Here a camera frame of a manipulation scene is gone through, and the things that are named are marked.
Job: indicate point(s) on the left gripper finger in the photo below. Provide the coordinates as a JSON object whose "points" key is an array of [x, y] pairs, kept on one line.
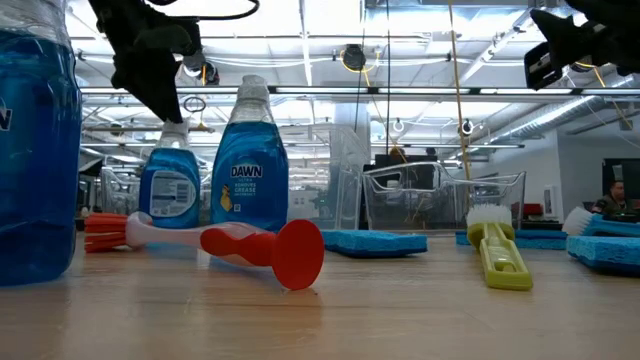
{"points": [[147, 80], [177, 39]]}

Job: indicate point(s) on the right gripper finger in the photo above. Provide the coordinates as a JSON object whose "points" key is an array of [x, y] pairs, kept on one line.
{"points": [[545, 67], [570, 37]]}

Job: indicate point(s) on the blue Dawn dish soap bottle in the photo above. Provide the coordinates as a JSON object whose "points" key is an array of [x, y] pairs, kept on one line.
{"points": [[35, 150], [250, 150], [170, 157]]}

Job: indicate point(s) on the blue kitchen sponge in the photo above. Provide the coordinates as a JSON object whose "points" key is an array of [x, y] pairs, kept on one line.
{"points": [[375, 243], [605, 252], [540, 241]]}

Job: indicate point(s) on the lime green dish brush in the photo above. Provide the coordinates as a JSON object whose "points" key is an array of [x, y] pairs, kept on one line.
{"points": [[500, 255]]}

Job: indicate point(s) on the red box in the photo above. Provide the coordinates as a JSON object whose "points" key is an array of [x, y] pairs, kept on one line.
{"points": [[534, 209]]}

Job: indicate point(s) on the person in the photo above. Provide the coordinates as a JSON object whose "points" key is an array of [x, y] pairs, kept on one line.
{"points": [[616, 192]]}

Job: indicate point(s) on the long ceiling light bar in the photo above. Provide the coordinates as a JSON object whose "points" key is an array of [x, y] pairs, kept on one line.
{"points": [[325, 90]]}

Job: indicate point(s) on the deep clear plastic tub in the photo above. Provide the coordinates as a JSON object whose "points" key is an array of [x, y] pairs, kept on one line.
{"points": [[345, 175]]}

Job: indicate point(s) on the silver ventilation duct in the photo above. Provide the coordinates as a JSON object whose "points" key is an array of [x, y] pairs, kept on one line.
{"points": [[560, 112]]}

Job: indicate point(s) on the white wall dispenser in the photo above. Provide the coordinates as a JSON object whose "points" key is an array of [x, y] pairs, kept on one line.
{"points": [[550, 200]]}

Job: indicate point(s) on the dark wall screen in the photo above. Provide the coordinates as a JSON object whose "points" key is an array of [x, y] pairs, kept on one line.
{"points": [[631, 175]]}

